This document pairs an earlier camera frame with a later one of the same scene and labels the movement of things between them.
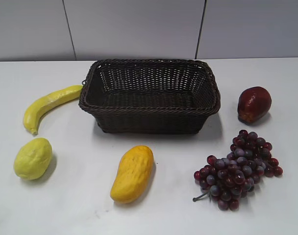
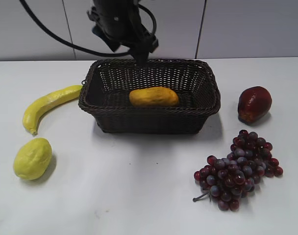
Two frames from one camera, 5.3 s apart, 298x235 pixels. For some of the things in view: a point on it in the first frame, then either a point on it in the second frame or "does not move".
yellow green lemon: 33,159 does not move
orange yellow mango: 134,173 -> 155,97
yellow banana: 35,106 does not move
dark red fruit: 254,103 does not move
